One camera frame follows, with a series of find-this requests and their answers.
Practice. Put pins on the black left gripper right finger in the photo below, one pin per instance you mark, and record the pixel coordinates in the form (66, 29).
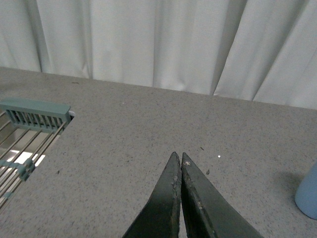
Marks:
(206, 213)

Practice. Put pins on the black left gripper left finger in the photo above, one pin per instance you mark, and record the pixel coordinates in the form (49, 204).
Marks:
(160, 216)

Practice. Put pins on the blue plastic cup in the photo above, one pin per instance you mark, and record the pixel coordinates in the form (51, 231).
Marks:
(306, 194)

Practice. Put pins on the green dish drying rack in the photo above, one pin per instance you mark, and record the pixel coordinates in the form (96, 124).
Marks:
(27, 130)

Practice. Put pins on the white curtain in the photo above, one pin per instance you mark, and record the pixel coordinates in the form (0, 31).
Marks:
(257, 50)

